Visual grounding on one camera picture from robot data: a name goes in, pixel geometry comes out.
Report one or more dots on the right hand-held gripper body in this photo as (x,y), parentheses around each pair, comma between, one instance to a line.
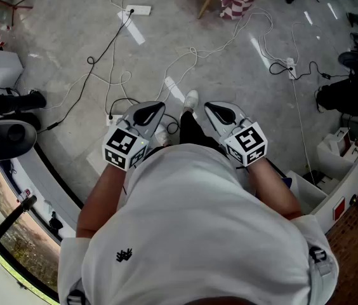
(229,119)

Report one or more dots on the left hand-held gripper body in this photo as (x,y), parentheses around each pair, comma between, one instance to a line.
(141,129)

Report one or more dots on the person's left forearm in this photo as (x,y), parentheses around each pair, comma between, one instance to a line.
(103,199)

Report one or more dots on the person's right forearm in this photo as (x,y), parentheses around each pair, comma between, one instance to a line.
(274,189)

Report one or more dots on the person's white shoe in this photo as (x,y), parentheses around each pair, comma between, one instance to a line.
(163,136)
(191,98)

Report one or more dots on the person's black trousers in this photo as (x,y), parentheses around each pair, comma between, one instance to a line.
(191,132)

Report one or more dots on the small white power strip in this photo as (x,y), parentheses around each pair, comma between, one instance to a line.
(290,67)

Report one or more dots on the person's white t-shirt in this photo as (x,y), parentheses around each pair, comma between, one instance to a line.
(191,221)

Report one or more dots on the white storage box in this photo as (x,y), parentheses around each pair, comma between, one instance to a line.
(331,173)

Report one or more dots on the long white power strip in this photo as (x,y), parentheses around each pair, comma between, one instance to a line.
(138,10)

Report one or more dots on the black boots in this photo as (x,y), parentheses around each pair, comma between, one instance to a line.
(14,102)

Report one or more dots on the black pole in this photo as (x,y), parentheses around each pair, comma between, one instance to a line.
(2,229)

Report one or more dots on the grey black camera head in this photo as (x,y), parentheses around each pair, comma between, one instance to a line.
(7,138)

